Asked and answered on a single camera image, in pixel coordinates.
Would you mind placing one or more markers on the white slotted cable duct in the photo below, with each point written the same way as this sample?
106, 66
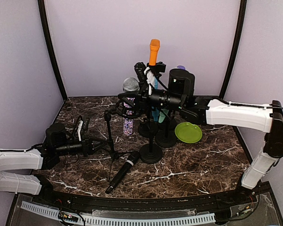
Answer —
120, 218

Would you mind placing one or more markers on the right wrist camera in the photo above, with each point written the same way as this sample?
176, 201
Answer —
143, 73

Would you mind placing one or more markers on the black round-base stand blue mic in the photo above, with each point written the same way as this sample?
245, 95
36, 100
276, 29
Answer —
146, 126

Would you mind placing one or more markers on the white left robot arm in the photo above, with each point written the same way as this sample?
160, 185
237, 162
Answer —
43, 156

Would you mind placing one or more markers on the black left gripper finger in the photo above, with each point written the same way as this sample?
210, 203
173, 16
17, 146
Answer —
98, 141
97, 145

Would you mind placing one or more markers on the mint green microphone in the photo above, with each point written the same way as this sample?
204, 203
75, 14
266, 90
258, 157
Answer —
162, 115

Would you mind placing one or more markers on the black front table rail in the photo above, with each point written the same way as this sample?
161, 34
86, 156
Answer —
210, 202

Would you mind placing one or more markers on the lime green plate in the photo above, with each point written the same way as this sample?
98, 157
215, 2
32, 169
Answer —
188, 132

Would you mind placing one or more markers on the orange microphone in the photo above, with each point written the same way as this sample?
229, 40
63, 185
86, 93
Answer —
154, 48

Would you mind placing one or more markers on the black round-base stand orange mic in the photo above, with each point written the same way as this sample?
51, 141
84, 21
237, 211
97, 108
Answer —
158, 69

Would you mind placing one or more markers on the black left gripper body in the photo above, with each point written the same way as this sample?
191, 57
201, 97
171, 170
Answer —
86, 148

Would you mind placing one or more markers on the black round-base stand mint mic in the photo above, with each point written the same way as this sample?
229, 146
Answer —
165, 136

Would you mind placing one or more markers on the glitter purple silver-head microphone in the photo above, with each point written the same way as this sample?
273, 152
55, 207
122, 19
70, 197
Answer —
130, 84

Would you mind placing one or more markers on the black round-base stand front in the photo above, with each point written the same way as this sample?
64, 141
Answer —
151, 153

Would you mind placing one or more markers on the black handheld microphone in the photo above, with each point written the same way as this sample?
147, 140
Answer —
130, 161

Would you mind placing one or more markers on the black corner post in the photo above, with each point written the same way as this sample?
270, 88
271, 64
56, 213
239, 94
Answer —
50, 49
235, 46

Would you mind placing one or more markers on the black tripod microphone stand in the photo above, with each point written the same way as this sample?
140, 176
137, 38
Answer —
107, 117

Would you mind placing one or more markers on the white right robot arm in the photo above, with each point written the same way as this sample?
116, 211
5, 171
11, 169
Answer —
179, 96

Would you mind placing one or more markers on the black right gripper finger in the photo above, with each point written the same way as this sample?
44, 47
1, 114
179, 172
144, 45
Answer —
128, 95
126, 110

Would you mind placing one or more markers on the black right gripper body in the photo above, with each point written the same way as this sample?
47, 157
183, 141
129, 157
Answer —
143, 102

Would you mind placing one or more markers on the left black corner post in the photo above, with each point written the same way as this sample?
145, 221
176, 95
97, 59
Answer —
50, 49

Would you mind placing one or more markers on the blue microphone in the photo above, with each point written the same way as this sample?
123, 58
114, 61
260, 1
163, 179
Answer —
155, 112

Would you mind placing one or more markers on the right black corner post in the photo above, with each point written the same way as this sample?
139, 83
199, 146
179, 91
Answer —
235, 46

